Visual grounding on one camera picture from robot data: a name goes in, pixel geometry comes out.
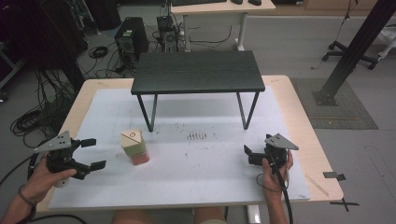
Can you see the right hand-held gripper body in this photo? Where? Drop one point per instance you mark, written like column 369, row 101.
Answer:
column 276, row 149

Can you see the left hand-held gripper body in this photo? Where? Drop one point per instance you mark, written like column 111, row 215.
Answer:
column 60, row 158

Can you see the beige green red carton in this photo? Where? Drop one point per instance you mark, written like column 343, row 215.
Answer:
column 134, row 147

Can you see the black desktop shelf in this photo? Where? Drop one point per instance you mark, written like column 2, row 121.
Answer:
column 197, row 71

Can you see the person's right hand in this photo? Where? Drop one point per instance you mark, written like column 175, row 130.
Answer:
column 271, row 180

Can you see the person's left hand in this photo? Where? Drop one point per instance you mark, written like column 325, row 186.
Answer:
column 40, row 183

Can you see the dark wristband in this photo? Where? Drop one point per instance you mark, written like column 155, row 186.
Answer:
column 26, row 199

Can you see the white table leg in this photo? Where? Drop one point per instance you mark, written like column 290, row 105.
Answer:
column 253, row 214

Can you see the white table mat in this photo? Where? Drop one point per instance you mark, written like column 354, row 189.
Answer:
column 193, row 168

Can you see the person's left leg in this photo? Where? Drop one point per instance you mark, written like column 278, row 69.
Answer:
column 132, row 217

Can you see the person's leg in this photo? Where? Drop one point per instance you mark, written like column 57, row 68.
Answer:
column 210, row 216
column 132, row 217

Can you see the black tape strip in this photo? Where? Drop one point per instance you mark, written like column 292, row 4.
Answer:
column 333, row 175

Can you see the person's right leg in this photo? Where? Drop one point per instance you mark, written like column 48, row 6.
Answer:
column 210, row 216

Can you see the grey floor carpet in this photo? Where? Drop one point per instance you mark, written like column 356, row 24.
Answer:
column 339, row 105

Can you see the black tape cross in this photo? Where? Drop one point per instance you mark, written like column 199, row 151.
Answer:
column 344, row 204

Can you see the black computer tower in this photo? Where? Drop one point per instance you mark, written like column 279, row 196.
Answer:
column 132, row 39

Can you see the black office chair base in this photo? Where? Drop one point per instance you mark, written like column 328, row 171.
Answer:
column 345, row 53

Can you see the small open computer case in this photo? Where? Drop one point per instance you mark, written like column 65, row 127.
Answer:
column 167, row 32

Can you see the beige office desk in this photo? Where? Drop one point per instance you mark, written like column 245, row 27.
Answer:
column 218, row 11

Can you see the black computer mouse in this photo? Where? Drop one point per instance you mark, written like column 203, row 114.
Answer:
column 255, row 2
column 237, row 1

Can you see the black keyboard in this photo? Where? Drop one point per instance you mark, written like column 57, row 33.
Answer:
column 199, row 2

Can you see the black metal post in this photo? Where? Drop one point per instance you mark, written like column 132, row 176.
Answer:
column 355, row 49

